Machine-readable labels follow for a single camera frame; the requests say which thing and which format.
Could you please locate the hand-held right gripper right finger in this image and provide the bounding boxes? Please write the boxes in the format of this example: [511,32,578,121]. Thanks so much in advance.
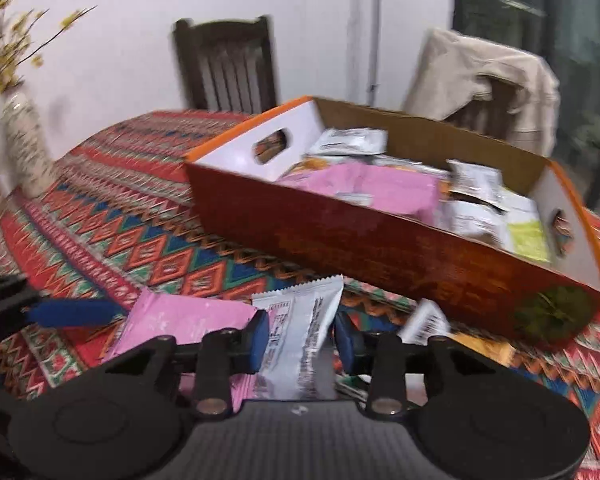
[334,312,481,417]

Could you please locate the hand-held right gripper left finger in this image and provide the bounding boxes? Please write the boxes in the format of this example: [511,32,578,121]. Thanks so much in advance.
[104,311,271,418]

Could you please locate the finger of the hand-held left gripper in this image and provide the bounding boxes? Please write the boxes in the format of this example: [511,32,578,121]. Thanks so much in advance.
[0,275,128,351]

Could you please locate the pink snack packet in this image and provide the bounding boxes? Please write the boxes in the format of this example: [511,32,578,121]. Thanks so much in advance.
[101,287,258,411]

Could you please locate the orange cardboard box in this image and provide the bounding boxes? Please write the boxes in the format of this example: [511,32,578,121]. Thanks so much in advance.
[184,96,600,348]

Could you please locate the pile of mixed snack packets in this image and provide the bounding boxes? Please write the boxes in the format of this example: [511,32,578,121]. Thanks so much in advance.
[275,127,553,263]

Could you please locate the green snack packet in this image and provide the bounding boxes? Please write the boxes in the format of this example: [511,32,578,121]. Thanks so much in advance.
[336,376,376,403]

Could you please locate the white barcode snack packet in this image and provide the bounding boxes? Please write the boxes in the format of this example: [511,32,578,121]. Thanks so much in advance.
[396,299,452,346]

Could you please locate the red patterned tablecloth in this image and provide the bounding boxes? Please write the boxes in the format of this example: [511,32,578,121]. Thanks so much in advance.
[0,110,600,466]

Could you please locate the orange snack packet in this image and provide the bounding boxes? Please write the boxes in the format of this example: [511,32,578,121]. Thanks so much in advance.
[447,332,516,367]

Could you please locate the small floral vase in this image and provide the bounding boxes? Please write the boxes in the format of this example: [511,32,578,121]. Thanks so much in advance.
[0,91,58,198]

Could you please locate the yellow flower branches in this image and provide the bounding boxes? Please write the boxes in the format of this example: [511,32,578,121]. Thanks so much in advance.
[0,0,98,95]

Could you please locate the dark wooden chair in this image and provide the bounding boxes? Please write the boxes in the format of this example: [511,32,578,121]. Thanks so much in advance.
[172,15,278,113]
[442,76,520,137]

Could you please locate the beige jacket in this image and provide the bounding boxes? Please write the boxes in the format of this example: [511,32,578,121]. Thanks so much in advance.
[402,27,561,158]

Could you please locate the black sliding glass door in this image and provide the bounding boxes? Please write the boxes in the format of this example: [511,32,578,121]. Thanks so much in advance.
[452,0,600,211]

